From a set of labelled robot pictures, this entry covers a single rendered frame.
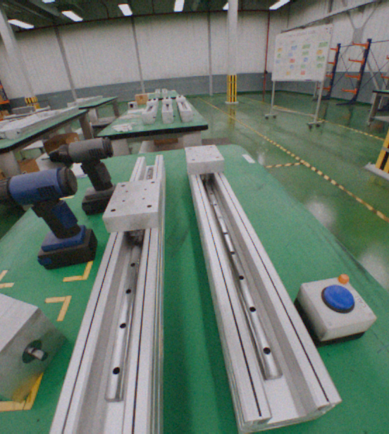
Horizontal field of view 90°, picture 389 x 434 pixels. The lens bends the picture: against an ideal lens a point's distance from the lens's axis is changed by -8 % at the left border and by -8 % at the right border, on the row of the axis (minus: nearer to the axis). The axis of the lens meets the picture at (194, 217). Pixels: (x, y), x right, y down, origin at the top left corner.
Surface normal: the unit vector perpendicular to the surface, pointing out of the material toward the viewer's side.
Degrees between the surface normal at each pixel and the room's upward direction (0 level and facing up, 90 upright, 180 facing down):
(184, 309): 0
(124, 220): 90
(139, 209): 0
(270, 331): 0
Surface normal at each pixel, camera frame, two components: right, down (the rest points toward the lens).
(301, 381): -0.99, 0.11
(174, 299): -0.07, -0.82
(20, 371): 0.96, 0.10
